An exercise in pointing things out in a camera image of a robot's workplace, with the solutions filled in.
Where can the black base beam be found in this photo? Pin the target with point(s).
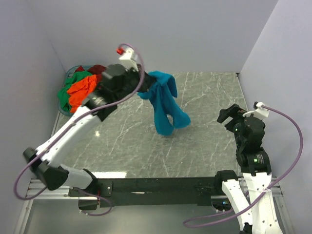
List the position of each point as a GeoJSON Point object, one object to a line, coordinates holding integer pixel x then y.
{"type": "Point", "coordinates": [159, 191]}

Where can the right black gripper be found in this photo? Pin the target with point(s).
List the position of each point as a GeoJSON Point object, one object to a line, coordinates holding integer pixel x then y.
{"type": "Point", "coordinates": [232, 117]}

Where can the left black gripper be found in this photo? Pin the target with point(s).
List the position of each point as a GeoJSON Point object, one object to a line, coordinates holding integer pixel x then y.
{"type": "Point", "coordinates": [145, 79]}

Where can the teal laundry basket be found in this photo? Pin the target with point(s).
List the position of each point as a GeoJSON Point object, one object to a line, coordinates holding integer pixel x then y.
{"type": "Point", "coordinates": [68, 75]}

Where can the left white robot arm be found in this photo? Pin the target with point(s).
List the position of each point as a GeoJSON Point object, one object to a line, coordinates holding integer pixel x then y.
{"type": "Point", "coordinates": [116, 83]}

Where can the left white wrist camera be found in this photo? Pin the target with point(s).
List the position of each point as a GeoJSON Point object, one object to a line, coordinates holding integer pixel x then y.
{"type": "Point", "coordinates": [127, 58]}

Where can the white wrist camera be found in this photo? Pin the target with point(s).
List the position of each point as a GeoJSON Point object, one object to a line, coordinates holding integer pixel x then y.
{"type": "Point", "coordinates": [127, 58]}
{"type": "Point", "coordinates": [258, 111]}

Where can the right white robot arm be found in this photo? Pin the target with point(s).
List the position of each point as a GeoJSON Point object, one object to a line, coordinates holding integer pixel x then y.
{"type": "Point", "coordinates": [255, 210]}

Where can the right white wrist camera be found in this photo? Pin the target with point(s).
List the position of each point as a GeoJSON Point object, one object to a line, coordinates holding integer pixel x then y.
{"type": "Point", "coordinates": [258, 111]}

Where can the blue t shirt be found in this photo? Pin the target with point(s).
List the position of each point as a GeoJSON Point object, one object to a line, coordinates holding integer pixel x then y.
{"type": "Point", "coordinates": [167, 114]}

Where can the orange t shirt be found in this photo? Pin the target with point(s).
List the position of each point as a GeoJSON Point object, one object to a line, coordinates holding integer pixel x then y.
{"type": "Point", "coordinates": [80, 90]}

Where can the aluminium rail frame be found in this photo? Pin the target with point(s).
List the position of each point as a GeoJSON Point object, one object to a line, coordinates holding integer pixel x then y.
{"type": "Point", "coordinates": [35, 186]}

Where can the green t shirt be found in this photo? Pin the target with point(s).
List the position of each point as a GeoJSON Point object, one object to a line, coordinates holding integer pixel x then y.
{"type": "Point", "coordinates": [63, 96]}

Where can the dark red t shirt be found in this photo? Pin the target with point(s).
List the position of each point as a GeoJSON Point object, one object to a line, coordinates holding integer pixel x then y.
{"type": "Point", "coordinates": [97, 70]}

